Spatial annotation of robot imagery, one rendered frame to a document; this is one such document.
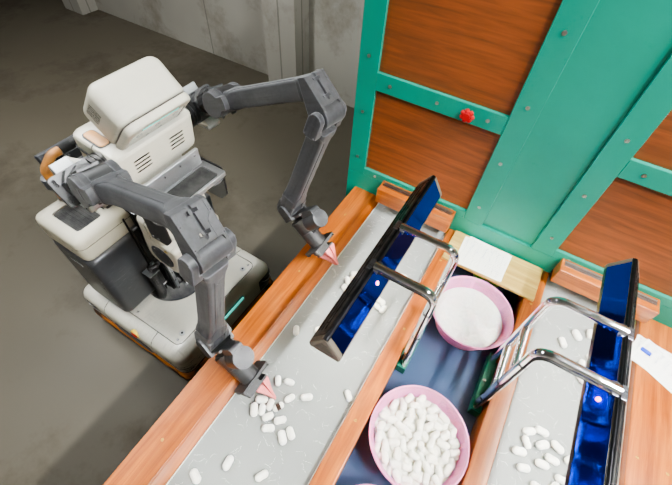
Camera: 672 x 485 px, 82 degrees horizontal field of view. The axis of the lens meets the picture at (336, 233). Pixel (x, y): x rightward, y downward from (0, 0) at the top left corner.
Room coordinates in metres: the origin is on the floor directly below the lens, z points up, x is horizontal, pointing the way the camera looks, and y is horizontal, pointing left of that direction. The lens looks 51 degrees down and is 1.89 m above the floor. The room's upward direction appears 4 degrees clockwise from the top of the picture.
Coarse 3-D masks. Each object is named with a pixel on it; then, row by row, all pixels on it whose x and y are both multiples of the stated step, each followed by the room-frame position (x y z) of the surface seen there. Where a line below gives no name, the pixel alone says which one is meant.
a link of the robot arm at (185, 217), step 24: (120, 168) 0.66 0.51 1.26; (72, 192) 0.60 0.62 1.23; (96, 192) 0.57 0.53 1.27; (120, 192) 0.54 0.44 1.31; (144, 192) 0.52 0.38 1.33; (144, 216) 0.49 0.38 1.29; (168, 216) 0.42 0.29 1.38; (192, 216) 0.45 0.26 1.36; (216, 216) 0.47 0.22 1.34; (192, 240) 0.41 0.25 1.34; (216, 240) 0.43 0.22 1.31
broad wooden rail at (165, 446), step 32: (352, 192) 1.14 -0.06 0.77; (352, 224) 0.97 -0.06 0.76; (288, 288) 0.66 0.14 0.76; (256, 320) 0.54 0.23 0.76; (288, 320) 0.56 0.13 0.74; (256, 352) 0.44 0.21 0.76; (192, 384) 0.33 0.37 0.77; (224, 384) 0.34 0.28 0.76; (160, 416) 0.25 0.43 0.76; (192, 416) 0.25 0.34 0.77; (160, 448) 0.17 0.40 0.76; (192, 448) 0.18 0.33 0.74; (128, 480) 0.10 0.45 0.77; (160, 480) 0.11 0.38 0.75
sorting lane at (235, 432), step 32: (384, 224) 1.00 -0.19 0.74; (352, 256) 0.83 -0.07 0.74; (416, 256) 0.86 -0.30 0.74; (320, 288) 0.69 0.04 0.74; (320, 320) 0.57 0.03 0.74; (384, 320) 0.59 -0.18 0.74; (288, 352) 0.46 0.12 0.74; (320, 352) 0.46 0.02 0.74; (352, 352) 0.47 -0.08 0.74; (320, 384) 0.37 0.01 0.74; (352, 384) 0.37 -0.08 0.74; (224, 416) 0.26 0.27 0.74; (256, 416) 0.27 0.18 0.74; (288, 416) 0.28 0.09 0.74; (320, 416) 0.28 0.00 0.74; (224, 448) 0.19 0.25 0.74; (256, 448) 0.19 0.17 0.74; (288, 448) 0.20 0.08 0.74; (320, 448) 0.20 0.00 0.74; (224, 480) 0.12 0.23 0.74; (288, 480) 0.13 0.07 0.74
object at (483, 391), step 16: (544, 304) 0.48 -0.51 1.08; (560, 304) 0.47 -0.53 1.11; (576, 304) 0.47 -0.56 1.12; (528, 320) 0.49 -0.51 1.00; (592, 320) 0.44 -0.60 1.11; (608, 320) 0.43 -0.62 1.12; (512, 336) 0.49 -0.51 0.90; (624, 336) 0.40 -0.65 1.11; (496, 352) 0.49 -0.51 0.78; (528, 352) 0.36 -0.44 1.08; (544, 352) 0.35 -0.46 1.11; (512, 368) 0.36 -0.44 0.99; (576, 368) 0.32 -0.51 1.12; (480, 384) 0.41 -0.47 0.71; (496, 384) 0.35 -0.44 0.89; (592, 384) 0.29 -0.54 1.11; (608, 384) 0.29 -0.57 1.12; (480, 400) 0.35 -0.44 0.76; (624, 400) 0.26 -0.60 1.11
